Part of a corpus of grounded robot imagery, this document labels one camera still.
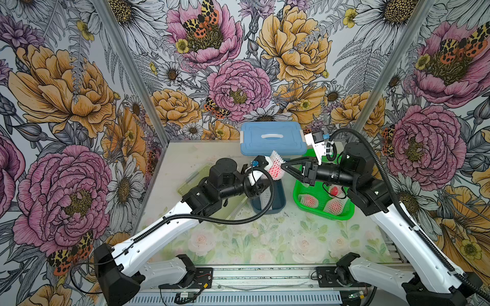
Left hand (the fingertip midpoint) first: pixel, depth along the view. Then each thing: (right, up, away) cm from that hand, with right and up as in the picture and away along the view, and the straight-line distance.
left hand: (270, 179), depth 65 cm
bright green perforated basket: (+28, -10, +32) cm, 44 cm away
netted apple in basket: (+20, -12, +24) cm, 33 cm away
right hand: (+3, +3, -7) cm, 8 cm away
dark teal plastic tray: (+7, -14, +30) cm, 34 cm away
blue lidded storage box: (-2, +17, +34) cm, 38 cm away
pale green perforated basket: (-17, -15, +21) cm, 31 cm away
